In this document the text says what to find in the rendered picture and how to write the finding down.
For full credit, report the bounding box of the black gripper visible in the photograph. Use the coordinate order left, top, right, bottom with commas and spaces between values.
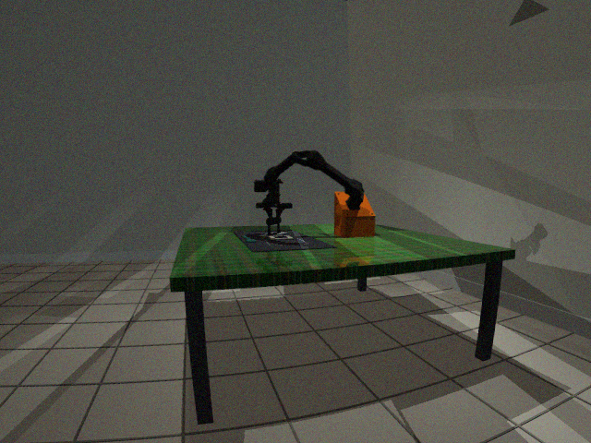
256, 192, 293, 222

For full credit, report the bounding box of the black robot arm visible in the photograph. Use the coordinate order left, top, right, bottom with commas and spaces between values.
254, 150, 365, 210

